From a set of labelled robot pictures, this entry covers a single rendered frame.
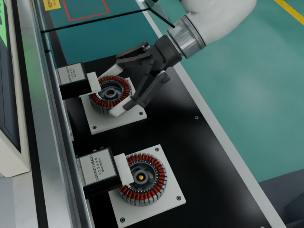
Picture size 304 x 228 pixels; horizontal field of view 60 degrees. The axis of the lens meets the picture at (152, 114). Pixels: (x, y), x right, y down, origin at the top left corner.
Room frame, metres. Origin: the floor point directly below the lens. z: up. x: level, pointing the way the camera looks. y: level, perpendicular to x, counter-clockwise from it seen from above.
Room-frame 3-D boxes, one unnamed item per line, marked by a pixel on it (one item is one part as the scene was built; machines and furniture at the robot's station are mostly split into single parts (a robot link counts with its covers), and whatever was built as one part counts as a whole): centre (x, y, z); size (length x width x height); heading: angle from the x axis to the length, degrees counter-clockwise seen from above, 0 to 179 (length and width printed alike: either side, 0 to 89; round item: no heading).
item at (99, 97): (0.45, 0.11, 0.82); 0.11 x 0.11 x 0.04
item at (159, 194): (0.23, 0.02, 0.80); 0.11 x 0.11 x 0.04
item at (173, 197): (0.23, 0.02, 0.78); 0.15 x 0.15 x 0.01; 21
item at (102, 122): (0.45, 0.11, 0.78); 0.15 x 0.15 x 0.01; 21
